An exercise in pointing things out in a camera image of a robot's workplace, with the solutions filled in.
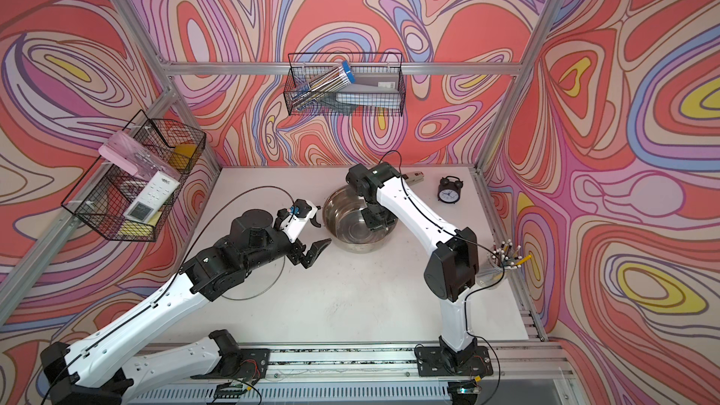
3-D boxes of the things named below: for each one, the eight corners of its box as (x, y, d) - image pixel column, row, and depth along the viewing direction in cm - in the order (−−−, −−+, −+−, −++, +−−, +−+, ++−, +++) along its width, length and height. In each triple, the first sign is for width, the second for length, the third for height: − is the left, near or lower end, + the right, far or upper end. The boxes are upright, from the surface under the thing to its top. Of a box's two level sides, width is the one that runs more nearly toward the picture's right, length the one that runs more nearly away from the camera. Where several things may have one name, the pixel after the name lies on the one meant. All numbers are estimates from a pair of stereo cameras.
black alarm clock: (439, 206, 110) (444, 190, 102) (435, 192, 114) (440, 175, 107) (458, 206, 110) (465, 190, 102) (454, 192, 114) (461, 175, 107)
